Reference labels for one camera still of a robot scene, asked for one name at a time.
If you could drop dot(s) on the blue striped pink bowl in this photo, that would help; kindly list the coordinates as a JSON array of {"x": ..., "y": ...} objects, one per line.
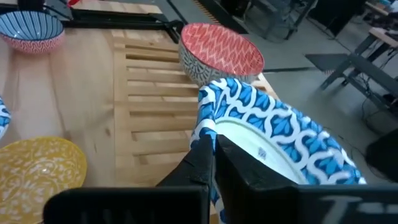
[{"x": 29, "y": 31}]

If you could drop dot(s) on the wooden desk with black legs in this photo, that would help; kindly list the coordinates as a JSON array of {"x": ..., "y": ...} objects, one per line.
[{"x": 373, "y": 65}]

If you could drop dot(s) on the black floor mat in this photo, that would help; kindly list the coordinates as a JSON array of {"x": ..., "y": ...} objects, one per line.
[{"x": 326, "y": 62}]

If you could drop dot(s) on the blue white patterned bowl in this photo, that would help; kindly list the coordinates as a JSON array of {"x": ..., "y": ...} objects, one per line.
[{"x": 3, "y": 118}]

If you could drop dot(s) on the slatted wooden shelf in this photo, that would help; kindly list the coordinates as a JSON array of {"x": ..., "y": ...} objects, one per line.
[{"x": 155, "y": 105}]

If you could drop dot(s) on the blue white leaf-pattern bowl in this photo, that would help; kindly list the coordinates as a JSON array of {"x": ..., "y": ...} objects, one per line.
[{"x": 280, "y": 124}]

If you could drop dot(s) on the red zigzag grey-patterned bowl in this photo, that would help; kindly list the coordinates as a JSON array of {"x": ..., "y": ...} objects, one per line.
[{"x": 220, "y": 49}]

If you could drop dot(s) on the black metal table frame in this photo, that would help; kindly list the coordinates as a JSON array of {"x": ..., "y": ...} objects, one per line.
[{"x": 109, "y": 15}]

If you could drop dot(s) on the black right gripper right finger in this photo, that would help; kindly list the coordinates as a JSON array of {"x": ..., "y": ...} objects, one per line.
[{"x": 264, "y": 199}]

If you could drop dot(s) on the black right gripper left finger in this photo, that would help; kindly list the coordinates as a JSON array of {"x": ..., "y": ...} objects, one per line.
[{"x": 174, "y": 202}]

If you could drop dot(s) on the yellow white floral bowl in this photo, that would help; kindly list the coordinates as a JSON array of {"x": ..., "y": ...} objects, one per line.
[{"x": 37, "y": 174}]

